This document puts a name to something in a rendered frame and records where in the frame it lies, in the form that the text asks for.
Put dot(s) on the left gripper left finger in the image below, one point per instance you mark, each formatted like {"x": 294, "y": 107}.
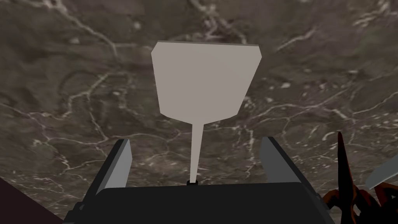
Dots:
{"x": 119, "y": 168}

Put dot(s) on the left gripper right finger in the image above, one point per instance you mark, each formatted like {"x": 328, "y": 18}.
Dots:
{"x": 276, "y": 165}

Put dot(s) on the grey flat blade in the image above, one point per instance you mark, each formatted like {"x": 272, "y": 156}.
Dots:
{"x": 384, "y": 174}

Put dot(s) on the dark red orange spiky object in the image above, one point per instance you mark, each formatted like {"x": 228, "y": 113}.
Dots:
{"x": 345, "y": 183}

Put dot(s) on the pale grey flat spatula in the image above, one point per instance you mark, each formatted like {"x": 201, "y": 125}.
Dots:
{"x": 205, "y": 81}

